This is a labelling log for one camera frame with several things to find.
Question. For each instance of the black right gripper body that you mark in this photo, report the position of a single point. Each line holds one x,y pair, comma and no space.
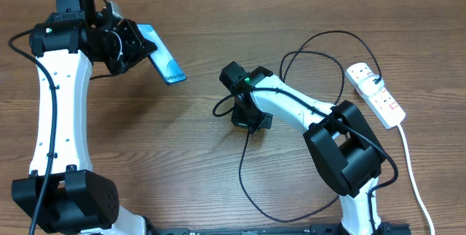
250,118

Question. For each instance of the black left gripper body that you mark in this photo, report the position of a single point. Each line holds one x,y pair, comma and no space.
132,45

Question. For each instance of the blue Galaxy smartphone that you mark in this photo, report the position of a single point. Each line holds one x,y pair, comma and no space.
161,58

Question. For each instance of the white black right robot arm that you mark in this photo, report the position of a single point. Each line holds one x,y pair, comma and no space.
343,147

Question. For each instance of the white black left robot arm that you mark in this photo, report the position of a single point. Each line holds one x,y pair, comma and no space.
62,193

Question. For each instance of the white charger adapter plug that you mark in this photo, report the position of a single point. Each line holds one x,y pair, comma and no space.
370,86

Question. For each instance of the white power strip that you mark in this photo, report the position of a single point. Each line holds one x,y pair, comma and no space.
383,104

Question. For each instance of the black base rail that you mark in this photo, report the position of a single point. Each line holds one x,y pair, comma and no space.
255,230

